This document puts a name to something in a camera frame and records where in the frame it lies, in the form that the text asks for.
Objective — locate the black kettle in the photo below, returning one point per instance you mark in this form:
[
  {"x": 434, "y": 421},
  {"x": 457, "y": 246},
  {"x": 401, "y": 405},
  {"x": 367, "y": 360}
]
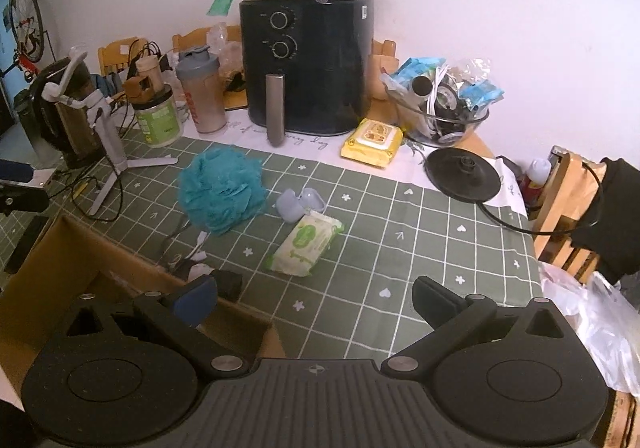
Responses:
[{"x": 55, "y": 130}]

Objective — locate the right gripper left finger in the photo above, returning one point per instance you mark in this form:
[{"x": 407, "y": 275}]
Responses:
[{"x": 174, "y": 318}]

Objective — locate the green baby wipes pack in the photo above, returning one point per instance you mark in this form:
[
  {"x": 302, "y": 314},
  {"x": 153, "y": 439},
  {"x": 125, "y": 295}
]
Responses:
[{"x": 303, "y": 247}]

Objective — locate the black air fryer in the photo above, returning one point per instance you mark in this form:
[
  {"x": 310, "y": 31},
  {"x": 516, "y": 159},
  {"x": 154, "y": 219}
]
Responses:
[{"x": 306, "y": 65}]

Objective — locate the grey lid shaker bottle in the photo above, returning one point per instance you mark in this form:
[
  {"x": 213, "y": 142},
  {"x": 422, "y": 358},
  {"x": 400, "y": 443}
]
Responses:
[{"x": 198, "y": 72}]

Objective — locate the black kettle base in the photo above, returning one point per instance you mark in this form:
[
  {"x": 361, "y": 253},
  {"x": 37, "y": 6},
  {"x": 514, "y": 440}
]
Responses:
[{"x": 462, "y": 175}]

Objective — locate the cardboard box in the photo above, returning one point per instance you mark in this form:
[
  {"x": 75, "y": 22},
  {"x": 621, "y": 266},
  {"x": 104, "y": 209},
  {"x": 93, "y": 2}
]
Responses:
[{"x": 71, "y": 259}]

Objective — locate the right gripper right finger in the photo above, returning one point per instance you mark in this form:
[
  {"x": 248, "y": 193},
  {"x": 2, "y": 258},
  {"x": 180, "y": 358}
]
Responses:
[{"x": 456, "y": 322}]

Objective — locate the black sock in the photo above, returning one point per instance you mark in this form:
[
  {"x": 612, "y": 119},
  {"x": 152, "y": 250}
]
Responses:
[{"x": 229, "y": 283}]

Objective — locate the wooden chair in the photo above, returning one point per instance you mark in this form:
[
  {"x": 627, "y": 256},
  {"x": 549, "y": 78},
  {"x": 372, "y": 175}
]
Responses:
[{"x": 571, "y": 189}]

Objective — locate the teal bath loofah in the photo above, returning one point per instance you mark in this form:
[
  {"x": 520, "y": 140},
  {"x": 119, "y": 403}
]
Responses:
[{"x": 220, "y": 189}]

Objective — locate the white gimbal tripod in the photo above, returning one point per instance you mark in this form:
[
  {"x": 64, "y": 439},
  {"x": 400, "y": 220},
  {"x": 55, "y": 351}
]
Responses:
[{"x": 75, "y": 90}]

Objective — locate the lilac earbuds case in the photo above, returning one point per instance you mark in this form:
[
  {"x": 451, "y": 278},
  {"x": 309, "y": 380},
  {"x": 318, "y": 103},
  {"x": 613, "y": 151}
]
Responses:
[{"x": 291, "y": 207}]

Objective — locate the black cloth on chair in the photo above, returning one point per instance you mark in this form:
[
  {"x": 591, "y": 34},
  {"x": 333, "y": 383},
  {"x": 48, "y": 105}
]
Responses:
[{"x": 611, "y": 228}]

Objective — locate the green label jar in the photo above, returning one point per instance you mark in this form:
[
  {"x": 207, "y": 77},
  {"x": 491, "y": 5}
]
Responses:
[{"x": 158, "y": 119}]

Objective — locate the clear plastic bag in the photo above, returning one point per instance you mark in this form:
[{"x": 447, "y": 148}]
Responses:
[{"x": 603, "y": 320}]

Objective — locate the glass bowl with clutter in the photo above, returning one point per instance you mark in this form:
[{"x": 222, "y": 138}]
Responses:
[{"x": 440, "y": 103}]

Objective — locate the yellow wet wipes pack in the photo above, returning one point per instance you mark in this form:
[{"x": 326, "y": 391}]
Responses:
[{"x": 373, "y": 143}]

